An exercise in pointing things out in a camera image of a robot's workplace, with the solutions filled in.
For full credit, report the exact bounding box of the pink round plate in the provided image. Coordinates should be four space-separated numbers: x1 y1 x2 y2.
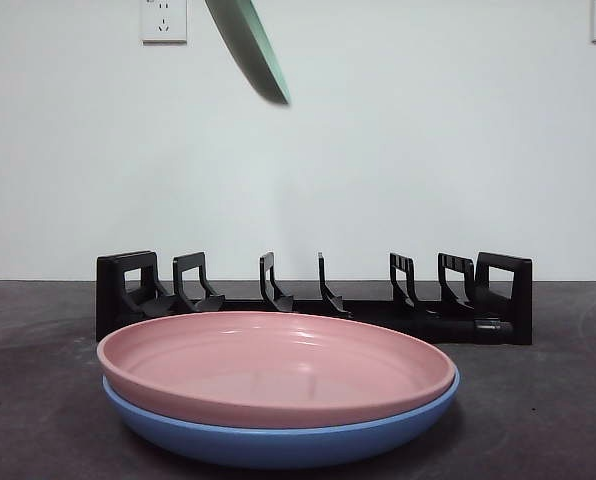
96 310 457 430

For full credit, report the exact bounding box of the green round plate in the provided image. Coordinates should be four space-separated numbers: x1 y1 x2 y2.
203 0 292 107

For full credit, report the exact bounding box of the blue round plate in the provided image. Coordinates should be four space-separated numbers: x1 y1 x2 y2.
101 369 462 470

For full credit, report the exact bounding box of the black plastic dish rack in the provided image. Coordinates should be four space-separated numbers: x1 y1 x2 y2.
96 249 533 346

